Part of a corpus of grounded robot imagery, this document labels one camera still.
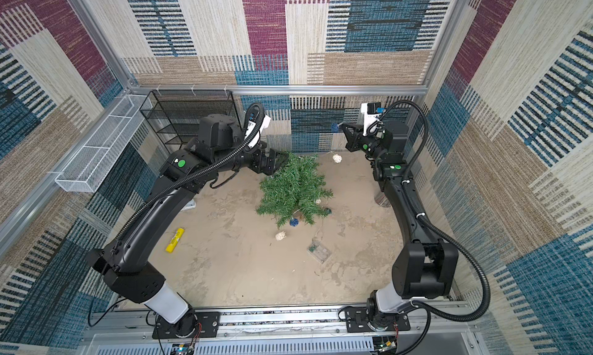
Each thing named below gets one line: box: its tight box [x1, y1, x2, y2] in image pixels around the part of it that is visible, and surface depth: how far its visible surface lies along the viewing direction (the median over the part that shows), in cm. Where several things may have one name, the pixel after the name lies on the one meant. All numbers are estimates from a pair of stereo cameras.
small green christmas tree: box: [255, 152, 334, 230], surface depth 77 cm
